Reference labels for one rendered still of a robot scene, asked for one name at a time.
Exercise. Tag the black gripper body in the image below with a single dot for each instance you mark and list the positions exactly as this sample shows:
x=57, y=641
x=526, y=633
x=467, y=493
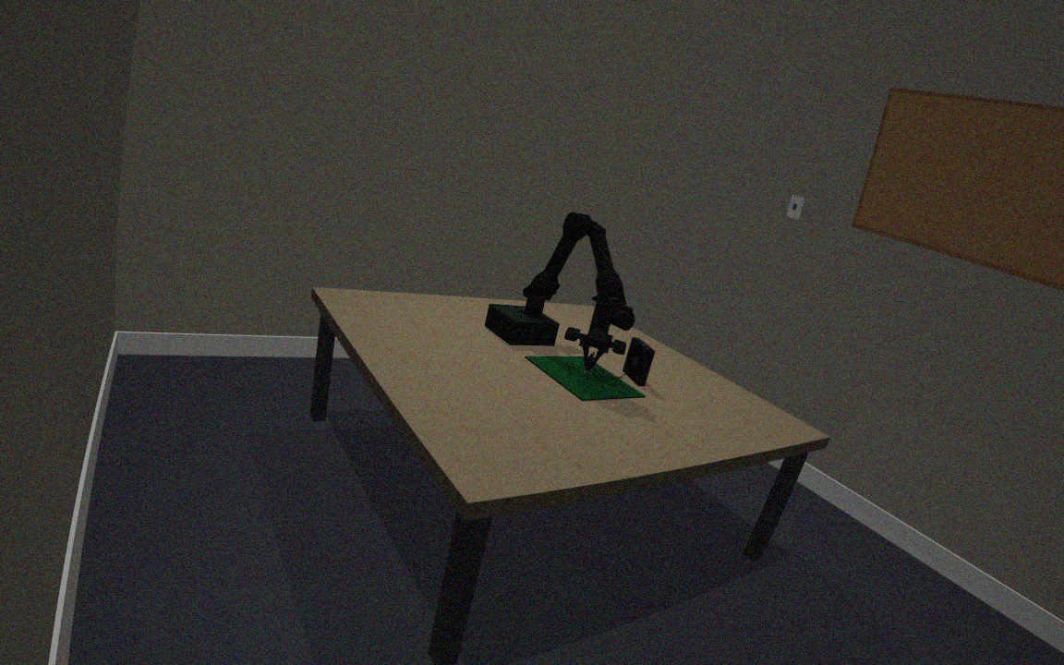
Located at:
x=572, y=334

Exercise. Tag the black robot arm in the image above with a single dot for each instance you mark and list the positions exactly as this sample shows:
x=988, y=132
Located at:
x=609, y=283

